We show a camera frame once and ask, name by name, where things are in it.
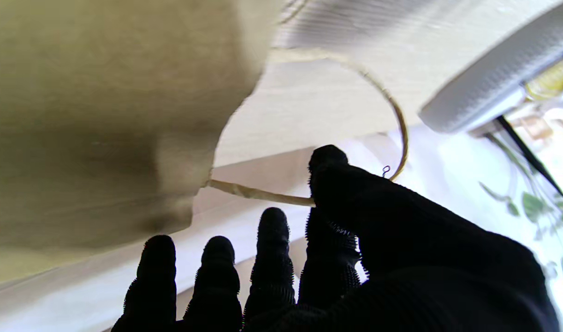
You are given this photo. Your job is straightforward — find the sheer white curtain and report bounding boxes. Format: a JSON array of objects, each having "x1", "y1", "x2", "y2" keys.
[{"x1": 346, "y1": 124, "x2": 563, "y2": 332}]

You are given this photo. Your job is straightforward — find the yellow canvas sneaker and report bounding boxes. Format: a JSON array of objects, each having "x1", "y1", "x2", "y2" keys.
[{"x1": 419, "y1": 0, "x2": 563, "y2": 136}]

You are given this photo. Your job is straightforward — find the small green plant leaves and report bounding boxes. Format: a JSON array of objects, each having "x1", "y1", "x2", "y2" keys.
[{"x1": 479, "y1": 180, "x2": 563, "y2": 296}]

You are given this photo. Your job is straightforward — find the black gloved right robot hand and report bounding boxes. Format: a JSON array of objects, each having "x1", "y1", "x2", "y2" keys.
[{"x1": 111, "y1": 144, "x2": 561, "y2": 332}]

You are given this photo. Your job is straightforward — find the brown paper bag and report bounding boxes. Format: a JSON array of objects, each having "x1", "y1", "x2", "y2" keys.
[{"x1": 0, "y1": 0, "x2": 409, "y2": 286}]

